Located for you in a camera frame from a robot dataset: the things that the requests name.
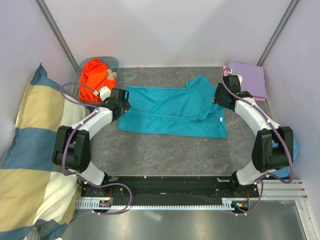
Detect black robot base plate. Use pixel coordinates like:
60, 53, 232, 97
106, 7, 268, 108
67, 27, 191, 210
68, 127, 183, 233
81, 176, 259, 207

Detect folded pink t shirt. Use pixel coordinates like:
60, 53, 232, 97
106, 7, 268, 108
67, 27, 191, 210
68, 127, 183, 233
222, 65, 266, 102

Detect teal t shirt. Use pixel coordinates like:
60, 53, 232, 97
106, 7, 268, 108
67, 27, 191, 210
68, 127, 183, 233
117, 75, 228, 139

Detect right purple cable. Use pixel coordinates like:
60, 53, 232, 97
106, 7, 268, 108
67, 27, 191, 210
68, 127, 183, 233
222, 68, 295, 218

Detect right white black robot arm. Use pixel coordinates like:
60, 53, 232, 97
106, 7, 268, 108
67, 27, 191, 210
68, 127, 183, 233
213, 74, 294, 197

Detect grey slotted cable duct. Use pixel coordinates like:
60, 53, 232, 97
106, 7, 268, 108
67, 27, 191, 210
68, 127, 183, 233
75, 198, 249, 211

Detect beige crumpled cloth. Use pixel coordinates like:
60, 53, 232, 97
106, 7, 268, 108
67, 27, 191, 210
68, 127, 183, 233
106, 68, 117, 80

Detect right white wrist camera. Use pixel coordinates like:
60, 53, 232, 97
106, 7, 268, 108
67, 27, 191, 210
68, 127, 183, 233
228, 72, 243, 85

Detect aluminium frame post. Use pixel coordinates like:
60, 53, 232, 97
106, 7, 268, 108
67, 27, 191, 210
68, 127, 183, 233
34, 0, 79, 71
256, 0, 301, 67

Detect blue plastic laundry basket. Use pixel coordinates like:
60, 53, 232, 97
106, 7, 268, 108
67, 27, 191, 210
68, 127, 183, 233
75, 56, 119, 98

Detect blue bucket hat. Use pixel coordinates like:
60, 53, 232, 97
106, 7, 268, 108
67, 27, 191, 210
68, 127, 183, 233
273, 140, 300, 178

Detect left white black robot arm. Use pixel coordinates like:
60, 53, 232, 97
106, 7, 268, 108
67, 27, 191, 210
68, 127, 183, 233
52, 87, 131, 197

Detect left aluminium frame post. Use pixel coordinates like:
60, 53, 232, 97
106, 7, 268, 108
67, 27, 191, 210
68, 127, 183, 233
34, 0, 79, 71

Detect orange t shirt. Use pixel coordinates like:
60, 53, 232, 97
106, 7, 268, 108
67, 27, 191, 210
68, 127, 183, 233
79, 58, 117, 103

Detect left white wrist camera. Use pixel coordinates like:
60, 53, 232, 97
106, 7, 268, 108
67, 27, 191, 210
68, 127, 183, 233
94, 86, 111, 101

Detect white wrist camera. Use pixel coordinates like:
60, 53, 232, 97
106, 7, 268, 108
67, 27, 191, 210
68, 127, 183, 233
94, 86, 111, 101
228, 72, 243, 85

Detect blue beige striped pillow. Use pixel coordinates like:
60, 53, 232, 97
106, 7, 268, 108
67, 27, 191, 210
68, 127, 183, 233
0, 65, 89, 240

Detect right aluminium frame post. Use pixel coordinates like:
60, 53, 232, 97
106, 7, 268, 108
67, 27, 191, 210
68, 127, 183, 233
256, 0, 301, 67

